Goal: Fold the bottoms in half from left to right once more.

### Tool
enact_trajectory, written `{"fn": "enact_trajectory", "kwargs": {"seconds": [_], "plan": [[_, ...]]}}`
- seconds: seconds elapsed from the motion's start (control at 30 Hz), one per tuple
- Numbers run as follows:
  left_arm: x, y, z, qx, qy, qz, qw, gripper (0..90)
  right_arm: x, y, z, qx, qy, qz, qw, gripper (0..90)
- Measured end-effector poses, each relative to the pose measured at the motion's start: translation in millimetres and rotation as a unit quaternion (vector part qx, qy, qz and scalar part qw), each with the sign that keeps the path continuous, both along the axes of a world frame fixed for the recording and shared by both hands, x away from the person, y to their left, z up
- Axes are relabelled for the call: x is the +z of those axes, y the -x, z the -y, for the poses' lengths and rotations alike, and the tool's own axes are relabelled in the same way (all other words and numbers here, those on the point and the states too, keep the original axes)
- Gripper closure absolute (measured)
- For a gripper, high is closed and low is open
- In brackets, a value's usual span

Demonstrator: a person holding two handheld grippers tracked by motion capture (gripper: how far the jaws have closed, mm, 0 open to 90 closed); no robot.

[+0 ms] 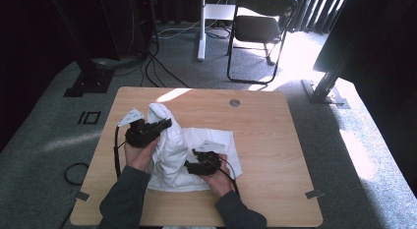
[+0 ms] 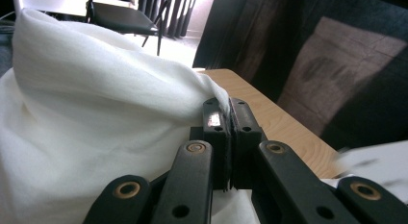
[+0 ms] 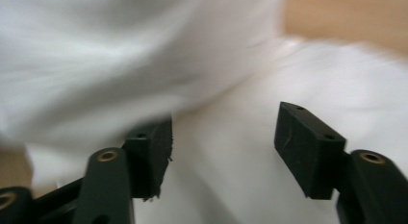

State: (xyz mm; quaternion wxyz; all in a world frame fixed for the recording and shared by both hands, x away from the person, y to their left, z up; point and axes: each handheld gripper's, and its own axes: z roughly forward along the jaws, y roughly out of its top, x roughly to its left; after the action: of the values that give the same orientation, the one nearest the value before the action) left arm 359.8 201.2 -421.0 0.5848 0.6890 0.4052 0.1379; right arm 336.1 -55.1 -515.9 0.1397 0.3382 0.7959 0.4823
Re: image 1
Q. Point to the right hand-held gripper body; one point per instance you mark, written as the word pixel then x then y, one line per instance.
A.
pixel 209 165

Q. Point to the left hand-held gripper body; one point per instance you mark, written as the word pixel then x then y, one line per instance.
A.
pixel 139 135

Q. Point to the white skirt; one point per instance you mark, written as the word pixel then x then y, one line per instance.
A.
pixel 172 157

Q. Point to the person's right hand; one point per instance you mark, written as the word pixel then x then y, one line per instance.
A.
pixel 219 181

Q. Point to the person's left hand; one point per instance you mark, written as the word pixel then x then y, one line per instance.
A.
pixel 139 157

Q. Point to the round grey table grommet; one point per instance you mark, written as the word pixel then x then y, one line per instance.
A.
pixel 234 102

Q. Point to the grey tape piece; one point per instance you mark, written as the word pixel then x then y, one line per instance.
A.
pixel 314 194
pixel 83 196

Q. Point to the black folding chair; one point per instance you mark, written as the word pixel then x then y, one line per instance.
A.
pixel 257 29

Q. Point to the striped curtain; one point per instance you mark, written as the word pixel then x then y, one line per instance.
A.
pixel 311 12

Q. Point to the black stand with base plate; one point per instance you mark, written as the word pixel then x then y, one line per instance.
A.
pixel 90 81

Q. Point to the white desk frame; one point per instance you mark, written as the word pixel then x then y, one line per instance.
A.
pixel 201 42

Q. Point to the metal stand with base plate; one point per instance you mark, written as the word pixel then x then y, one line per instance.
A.
pixel 323 91

